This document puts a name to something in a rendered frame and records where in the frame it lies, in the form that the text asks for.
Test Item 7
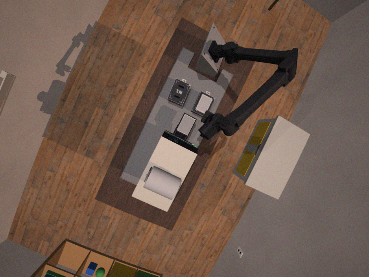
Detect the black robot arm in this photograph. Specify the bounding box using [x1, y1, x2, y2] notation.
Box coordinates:
[198, 41, 298, 140]

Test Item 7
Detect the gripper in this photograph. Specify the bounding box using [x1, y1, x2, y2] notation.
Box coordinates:
[201, 110, 213, 123]

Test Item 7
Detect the grey cylinder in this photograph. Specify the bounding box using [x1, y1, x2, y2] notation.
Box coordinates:
[143, 166, 181, 200]

